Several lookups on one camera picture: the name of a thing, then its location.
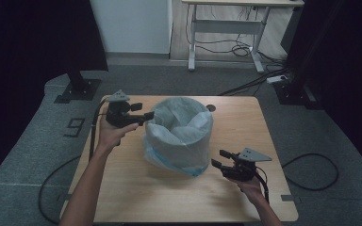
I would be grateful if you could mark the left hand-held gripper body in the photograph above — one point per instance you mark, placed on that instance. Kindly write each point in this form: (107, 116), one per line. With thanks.
(118, 113)

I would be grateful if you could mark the white power strip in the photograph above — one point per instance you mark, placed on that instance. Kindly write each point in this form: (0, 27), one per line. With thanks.
(276, 79)

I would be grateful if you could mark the white plastic bin bag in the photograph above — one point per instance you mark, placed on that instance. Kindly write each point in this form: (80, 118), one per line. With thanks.
(179, 135)

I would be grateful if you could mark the dark curtain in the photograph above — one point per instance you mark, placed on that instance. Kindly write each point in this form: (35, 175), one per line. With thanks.
(22, 62)
(348, 62)

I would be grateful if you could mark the black stand base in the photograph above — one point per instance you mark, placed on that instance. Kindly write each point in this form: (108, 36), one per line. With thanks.
(80, 89)
(295, 94)

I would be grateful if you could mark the white partition panel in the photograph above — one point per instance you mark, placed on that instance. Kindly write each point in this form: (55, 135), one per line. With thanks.
(132, 25)

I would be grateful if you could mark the white desk with metal legs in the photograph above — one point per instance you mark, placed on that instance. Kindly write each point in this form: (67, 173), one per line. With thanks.
(229, 26)

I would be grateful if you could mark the person's left hand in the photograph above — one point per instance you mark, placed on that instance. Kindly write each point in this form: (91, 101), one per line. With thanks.
(111, 135)

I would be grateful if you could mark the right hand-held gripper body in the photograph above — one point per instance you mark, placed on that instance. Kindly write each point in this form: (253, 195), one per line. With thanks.
(245, 166)

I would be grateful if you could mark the person's right hand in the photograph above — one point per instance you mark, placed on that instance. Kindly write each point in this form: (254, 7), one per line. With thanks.
(251, 190)

